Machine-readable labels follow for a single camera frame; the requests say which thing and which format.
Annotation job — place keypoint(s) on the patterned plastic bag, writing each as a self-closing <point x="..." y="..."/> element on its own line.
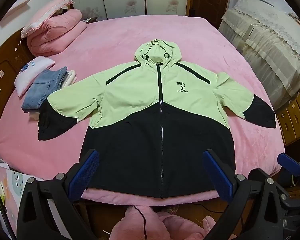
<point x="7" y="180"/>

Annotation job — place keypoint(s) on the dark wooden door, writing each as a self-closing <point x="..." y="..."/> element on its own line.
<point x="210" y="2"/>

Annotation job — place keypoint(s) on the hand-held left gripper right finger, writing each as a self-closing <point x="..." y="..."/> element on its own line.
<point x="217" y="177"/>

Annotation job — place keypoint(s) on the folded pink quilt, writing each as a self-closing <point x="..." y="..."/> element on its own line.
<point x="57" y="30"/>

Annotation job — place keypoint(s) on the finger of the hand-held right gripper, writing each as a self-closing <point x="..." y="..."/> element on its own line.
<point x="288" y="163"/>

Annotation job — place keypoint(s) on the folded cream clothes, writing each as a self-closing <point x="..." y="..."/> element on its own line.
<point x="71" y="77"/>

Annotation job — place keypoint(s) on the folded blue jeans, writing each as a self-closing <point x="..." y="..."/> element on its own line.
<point x="45" y="87"/>

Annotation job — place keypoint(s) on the green and black hooded jacket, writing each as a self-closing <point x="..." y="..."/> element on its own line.
<point x="140" y="92"/>

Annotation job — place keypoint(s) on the pink bed sheet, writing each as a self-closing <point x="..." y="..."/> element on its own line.
<point x="202" y="35"/>

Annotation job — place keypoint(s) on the wooden drawer cabinet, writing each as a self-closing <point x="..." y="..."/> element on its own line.
<point x="295" y="120"/>

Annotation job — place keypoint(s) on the sofa with beige lace cover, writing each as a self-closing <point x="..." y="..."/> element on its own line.
<point x="270" y="45"/>

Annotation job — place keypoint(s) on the small white printed pillow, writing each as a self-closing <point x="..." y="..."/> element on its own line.
<point x="32" y="70"/>

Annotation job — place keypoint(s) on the brown wooden headboard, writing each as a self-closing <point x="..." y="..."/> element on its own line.
<point x="5" y="62"/>

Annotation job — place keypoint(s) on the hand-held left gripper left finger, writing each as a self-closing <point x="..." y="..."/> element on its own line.
<point x="85" y="176"/>

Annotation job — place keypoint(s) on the pink pillow with lace trim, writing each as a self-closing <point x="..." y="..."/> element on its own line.
<point x="45" y="12"/>

